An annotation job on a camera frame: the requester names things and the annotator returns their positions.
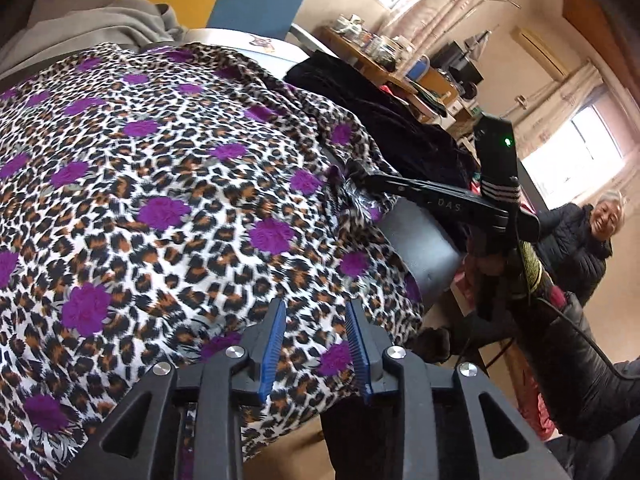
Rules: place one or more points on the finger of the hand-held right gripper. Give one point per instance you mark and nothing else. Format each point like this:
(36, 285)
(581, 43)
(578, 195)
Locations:
(372, 181)

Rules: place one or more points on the leopard print garment purple flowers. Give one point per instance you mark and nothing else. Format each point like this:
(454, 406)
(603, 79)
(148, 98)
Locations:
(165, 200)

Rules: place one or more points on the person's right forearm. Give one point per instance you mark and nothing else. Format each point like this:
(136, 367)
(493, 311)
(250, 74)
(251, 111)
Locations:
(575, 360)

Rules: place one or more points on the blue plastic container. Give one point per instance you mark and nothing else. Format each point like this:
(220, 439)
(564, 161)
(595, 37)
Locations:
(419, 69)

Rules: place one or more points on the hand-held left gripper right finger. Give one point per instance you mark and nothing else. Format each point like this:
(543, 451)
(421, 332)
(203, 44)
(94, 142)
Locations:
(358, 352)

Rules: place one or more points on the white printed pillow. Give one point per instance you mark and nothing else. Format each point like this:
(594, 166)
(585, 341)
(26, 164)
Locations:
(250, 42)

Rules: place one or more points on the cluttered wooden desk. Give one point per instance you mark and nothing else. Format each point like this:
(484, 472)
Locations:
(390, 67)

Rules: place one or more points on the grey hooded sweatshirt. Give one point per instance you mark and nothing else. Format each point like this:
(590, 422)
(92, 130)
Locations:
(90, 22)

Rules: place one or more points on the bright window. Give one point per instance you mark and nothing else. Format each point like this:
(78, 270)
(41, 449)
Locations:
(570, 152)

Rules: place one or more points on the black desk device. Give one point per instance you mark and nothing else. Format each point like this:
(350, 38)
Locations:
(465, 72)

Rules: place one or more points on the white air conditioner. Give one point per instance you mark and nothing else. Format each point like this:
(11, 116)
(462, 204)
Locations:
(542, 52)

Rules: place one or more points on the dark purple velvet garment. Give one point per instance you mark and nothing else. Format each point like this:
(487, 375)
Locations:
(395, 115)

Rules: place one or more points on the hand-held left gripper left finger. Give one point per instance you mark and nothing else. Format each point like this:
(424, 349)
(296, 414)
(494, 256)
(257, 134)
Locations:
(272, 352)

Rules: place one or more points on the pink patterned curtain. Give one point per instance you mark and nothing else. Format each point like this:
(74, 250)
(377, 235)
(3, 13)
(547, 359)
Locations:
(440, 20)

